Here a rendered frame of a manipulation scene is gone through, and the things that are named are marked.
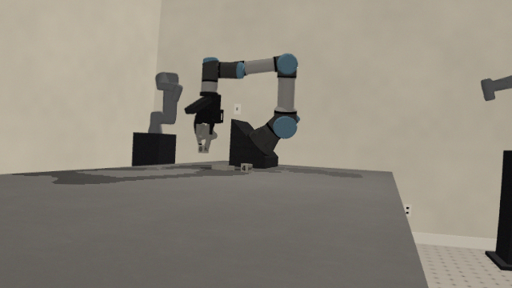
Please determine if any beige rectangular tray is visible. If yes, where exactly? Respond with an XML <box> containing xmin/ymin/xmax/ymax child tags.
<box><xmin>212</xmin><ymin>164</ymin><xmax>234</xmax><ymax>170</ymax></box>

